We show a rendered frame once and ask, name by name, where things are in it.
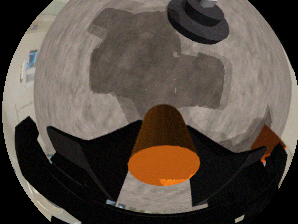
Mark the black round pedestal with silver shaft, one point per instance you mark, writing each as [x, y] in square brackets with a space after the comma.
[199, 20]

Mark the orange knob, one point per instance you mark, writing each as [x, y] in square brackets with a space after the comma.
[164, 152]

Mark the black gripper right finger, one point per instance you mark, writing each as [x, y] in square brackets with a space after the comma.
[218, 166]

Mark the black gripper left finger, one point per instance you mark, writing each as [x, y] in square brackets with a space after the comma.
[105, 158]

